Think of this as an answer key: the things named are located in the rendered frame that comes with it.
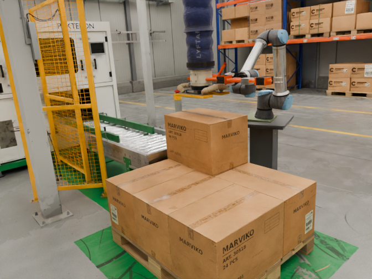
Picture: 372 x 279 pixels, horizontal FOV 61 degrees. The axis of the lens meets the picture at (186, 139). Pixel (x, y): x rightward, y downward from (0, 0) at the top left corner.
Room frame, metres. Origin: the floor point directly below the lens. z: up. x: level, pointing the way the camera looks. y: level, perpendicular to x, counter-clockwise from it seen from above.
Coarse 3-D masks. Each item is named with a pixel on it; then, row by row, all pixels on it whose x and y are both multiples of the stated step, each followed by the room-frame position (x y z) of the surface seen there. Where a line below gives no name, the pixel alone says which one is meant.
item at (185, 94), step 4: (180, 92) 2.59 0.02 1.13; (184, 92) 2.58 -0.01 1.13; (188, 92) 2.54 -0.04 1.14; (192, 92) 2.55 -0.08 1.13; (200, 92) 2.44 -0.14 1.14; (184, 96) 2.51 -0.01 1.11; (188, 96) 2.47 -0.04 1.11; (192, 96) 2.44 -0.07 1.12; (196, 96) 2.40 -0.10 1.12; (200, 96) 2.37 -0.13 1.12; (204, 96) 2.35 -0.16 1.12; (208, 96) 2.37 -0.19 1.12; (212, 96) 2.40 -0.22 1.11
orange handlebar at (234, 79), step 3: (213, 75) 2.70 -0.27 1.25; (216, 75) 2.72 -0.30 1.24; (189, 78) 2.63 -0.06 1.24; (207, 78) 2.47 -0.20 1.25; (210, 78) 2.45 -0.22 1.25; (213, 78) 2.43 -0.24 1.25; (231, 78) 2.28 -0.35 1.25; (234, 78) 2.26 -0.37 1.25; (237, 78) 2.26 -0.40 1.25; (240, 78) 2.28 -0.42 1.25; (231, 81) 2.29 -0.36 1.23; (234, 81) 2.26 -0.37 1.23; (237, 81) 2.24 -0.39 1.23; (240, 81) 2.22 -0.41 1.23; (249, 81) 2.16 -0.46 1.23; (252, 81) 2.13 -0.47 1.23; (267, 81) 2.05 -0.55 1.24; (270, 81) 2.05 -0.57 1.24
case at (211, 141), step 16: (176, 112) 2.73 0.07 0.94; (192, 112) 2.68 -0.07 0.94; (208, 112) 2.64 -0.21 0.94; (224, 112) 2.59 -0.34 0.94; (176, 128) 2.54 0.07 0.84; (192, 128) 2.37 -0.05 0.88; (208, 128) 2.22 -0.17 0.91; (224, 128) 2.28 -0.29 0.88; (240, 128) 2.39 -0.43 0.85; (176, 144) 2.55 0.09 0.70; (192, 144) 2.38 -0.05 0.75; (208, 144) 2.22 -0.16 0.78; (224, 144) 2.28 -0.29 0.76; (240, 144) 2.38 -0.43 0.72; (176, 160) 2.57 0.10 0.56; (192, 160) 2.39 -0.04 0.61; (208, 160) 2.23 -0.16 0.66; (224, 160) 2.28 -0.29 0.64; (240, 160) 2.38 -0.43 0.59
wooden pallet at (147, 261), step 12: (120, 240) 2.17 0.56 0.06; (312, 240) 1.97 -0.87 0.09; (132, 252) 2.06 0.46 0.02; (144, 252) 1.89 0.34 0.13; (288, 252) 1.77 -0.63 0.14; (144, 264) 1.91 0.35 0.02; (156, 264) 1.79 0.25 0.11; (276, 264) 1.68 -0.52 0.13; (156, 276) 1.80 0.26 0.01; (168, 276) 1.77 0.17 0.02; (264, 276) 1.60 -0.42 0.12; (276, 276) 1.68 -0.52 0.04
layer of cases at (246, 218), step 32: (128, 192) 2.00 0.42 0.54; (160, 192) 1.97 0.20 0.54; (192, 192) 1.94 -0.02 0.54; (224, 192) 1.90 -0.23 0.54; (256, 192) 1.87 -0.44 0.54; (288, 192) 1.84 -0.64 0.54; (128, 224) 2.04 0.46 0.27; (160, 224) 1.72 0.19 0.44; (192, 224) 1.53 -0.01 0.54; (224, 224) 1.51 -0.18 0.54; (256, 224) 1.55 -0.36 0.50; (288, 224) 1.77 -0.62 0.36; (160, 256) 1.75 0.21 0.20; (192, 256) 1.50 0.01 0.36; (224, 256) 1.38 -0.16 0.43; (256, 256) 1.55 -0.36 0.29
